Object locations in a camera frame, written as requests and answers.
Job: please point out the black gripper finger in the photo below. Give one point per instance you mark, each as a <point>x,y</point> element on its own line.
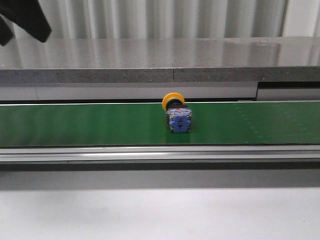
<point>5,33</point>
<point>28,15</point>

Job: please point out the yellow push button switch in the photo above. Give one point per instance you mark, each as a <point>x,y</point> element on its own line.
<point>178,113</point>

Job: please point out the white pleated curtain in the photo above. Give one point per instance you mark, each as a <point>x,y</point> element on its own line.
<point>169,19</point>

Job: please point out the grey granite counter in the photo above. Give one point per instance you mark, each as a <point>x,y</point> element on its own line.
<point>225,69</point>

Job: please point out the green conveyor belt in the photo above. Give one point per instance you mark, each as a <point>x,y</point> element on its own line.
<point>219,123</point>

